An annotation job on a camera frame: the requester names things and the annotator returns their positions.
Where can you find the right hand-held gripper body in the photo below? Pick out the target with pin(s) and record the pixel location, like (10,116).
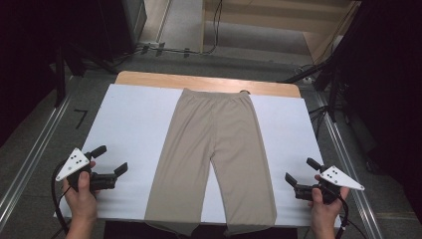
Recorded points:
(335,177)

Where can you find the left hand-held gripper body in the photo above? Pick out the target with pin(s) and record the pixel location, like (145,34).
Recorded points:
(103,181)

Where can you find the beige pants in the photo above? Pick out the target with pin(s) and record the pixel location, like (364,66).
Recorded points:
(212,132)

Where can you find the person's left hand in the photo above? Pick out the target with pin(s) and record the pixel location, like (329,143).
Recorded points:
(81,205)

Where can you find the person's right hand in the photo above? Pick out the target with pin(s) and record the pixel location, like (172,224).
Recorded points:
(326,210)

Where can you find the white table cover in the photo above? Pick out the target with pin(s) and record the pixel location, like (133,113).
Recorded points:
(132,116)

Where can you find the black tripod stand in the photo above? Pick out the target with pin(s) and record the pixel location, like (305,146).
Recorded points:
(60,76)
(331,86)

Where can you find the wooden table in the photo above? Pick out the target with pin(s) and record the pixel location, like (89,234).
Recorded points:
(149,79)

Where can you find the small dark round object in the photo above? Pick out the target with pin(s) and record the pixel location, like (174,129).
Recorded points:
(244,91)

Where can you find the black curtain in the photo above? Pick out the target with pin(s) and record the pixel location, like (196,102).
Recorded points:
(26,49)
(391,83)

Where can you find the dark grey cabinet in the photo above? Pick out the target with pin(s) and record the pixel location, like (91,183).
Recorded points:
(132,20)

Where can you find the metal floor rail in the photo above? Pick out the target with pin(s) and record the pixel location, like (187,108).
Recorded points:
(33,159)
(345,166)

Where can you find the light wooden frame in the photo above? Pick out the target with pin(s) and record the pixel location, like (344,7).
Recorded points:
(265,16)

